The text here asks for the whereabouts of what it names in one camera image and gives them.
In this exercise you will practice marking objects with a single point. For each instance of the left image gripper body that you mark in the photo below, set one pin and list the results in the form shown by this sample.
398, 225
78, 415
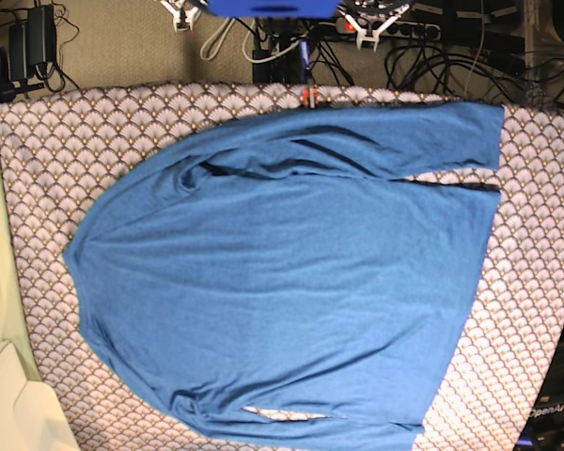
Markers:
184, 14

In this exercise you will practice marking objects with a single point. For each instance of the right image gripper body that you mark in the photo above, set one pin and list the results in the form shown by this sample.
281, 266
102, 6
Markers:
368, 19

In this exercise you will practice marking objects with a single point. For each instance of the blue long-sleeve T-shirt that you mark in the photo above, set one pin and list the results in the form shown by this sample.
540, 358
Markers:
285, 279

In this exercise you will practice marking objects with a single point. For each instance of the white power strip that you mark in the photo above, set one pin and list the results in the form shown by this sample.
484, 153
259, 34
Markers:
397, 30

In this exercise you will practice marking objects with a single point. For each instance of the blue box overhead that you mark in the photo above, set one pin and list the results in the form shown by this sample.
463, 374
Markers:
274, 8

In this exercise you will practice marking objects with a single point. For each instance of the orange black table clamp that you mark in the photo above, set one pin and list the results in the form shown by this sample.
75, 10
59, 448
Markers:
309, 97

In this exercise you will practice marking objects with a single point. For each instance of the black power adapter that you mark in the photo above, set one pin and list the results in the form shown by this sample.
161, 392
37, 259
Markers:
32, 44

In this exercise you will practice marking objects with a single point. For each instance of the fan-patterned tablecloth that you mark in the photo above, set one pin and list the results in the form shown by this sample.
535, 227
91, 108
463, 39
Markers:
59, 153

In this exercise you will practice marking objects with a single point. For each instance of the white plastic bin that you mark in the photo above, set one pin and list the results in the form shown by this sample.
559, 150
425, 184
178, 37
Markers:
31, 417

